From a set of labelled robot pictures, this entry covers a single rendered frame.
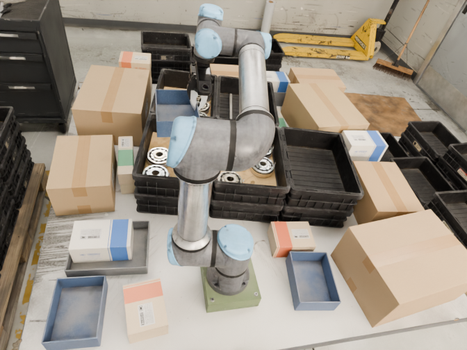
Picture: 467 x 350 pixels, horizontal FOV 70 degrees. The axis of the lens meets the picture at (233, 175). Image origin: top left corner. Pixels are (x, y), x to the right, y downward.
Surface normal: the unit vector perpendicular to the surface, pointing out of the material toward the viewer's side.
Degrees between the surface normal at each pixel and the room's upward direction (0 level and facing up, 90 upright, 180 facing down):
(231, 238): 8
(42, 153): 0
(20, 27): 90
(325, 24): 90
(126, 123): 90
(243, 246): 8
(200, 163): 90
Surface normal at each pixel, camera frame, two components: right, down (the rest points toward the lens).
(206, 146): 0.10, 0.18
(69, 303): 0.14, -0.69
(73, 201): 0.21, 0.72
